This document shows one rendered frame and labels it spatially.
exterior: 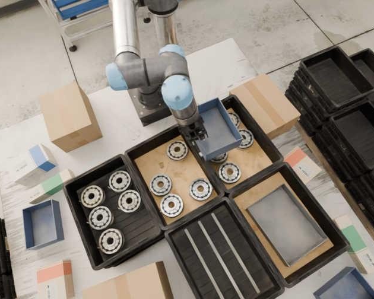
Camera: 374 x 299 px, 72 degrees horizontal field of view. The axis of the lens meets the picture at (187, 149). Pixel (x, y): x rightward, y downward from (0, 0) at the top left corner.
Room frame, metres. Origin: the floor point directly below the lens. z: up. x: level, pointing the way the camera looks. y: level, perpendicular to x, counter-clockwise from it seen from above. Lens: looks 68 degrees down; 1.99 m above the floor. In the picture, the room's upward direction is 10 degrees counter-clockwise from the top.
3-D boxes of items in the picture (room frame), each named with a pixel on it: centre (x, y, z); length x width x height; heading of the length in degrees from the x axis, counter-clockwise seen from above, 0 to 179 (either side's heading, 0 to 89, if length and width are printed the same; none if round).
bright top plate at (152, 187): (0.31, 0.15, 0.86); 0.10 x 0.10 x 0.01
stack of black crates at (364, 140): (0.51, -1.13, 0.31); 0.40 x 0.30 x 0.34; 15
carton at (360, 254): (-0.07, -0.66, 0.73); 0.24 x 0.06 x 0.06; 13
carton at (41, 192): (0.44, 0.73, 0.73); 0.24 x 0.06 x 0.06; 113
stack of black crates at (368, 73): (1.00, -1.42, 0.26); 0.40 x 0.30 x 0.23; 15
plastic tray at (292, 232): (0.06, -0.35, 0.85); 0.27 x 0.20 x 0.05; 23
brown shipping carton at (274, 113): (0.64, -0.42, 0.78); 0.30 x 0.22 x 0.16; 20
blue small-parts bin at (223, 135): (0.43, -0.11, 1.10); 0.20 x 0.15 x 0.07; 15
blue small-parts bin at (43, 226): (0.25, 0.76, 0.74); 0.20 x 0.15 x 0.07; 10
